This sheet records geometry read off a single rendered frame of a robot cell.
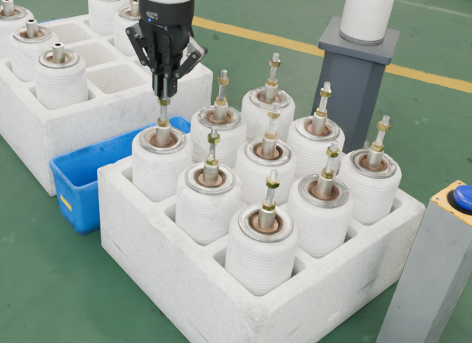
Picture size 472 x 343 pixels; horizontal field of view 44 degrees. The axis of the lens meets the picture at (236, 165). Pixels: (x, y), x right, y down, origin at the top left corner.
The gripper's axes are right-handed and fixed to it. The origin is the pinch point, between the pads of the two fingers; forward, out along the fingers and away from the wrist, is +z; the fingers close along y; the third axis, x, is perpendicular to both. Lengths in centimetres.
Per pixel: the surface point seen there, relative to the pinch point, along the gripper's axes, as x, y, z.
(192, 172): -4.5, 8.5, 9.6
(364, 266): 5.7, 34.8, 21.9
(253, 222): -8.2, 21.0, 9.9
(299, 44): 98, -19, 35
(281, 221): -6.0, 24.1, 9.7
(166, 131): -0.7, 0.9, 7.6
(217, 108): 10.0, 3.6, 7.5
